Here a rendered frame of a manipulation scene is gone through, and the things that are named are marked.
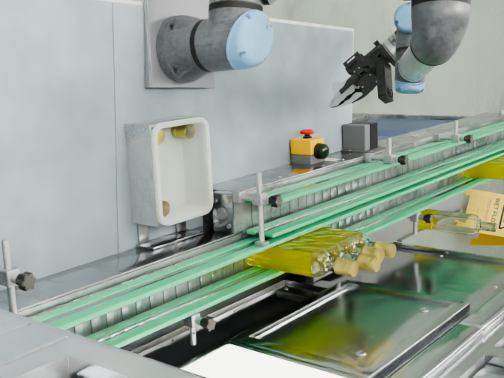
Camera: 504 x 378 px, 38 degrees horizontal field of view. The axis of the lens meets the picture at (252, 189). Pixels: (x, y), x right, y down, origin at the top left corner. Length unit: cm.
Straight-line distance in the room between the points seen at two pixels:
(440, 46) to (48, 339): 103
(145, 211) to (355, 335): 52
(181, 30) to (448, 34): 56
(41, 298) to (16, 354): 67
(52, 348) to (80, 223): 85
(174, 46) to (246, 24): 19
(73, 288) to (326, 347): 52
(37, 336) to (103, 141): 87
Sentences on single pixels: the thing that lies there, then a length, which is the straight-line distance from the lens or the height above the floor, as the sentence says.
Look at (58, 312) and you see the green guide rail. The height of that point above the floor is 91.
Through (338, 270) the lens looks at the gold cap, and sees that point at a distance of 161.
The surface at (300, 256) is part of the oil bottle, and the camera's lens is 165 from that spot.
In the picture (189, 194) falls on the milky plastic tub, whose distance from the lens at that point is 172.
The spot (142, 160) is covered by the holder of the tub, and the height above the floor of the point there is 80.
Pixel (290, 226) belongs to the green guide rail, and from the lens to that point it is 174.
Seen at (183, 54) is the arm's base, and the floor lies 83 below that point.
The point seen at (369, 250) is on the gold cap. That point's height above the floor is 114.
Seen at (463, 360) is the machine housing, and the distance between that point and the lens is 156.
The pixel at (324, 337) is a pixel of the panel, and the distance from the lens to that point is 159.
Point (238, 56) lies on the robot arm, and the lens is 153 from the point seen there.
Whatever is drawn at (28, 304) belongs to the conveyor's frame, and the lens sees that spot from 137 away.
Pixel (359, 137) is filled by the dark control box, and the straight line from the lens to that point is 225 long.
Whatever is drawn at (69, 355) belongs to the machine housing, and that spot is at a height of 143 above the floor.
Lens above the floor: 196
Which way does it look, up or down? 38 degrees down
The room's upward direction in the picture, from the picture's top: 96 degrees clockwise
